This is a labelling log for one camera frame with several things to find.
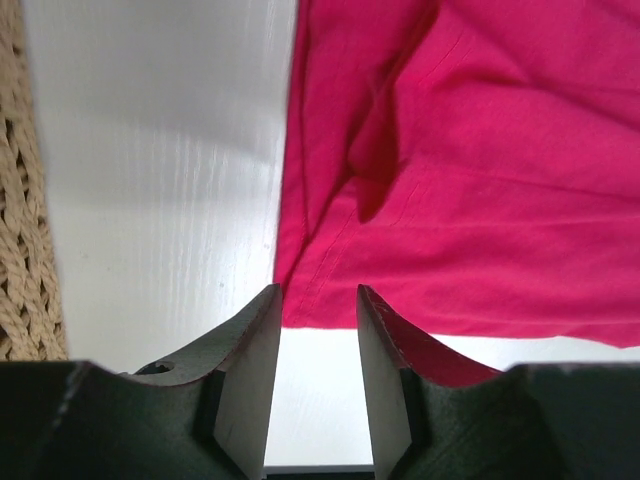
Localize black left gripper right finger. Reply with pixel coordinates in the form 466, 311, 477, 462
355, 283, 506, 480

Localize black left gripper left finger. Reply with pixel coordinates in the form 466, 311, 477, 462
114, 282, 284, 480

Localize pink t shirt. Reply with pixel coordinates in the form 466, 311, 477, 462
275, 1, 639, 348

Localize wicker laundry basket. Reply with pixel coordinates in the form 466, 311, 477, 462
1, 1, 68, 361

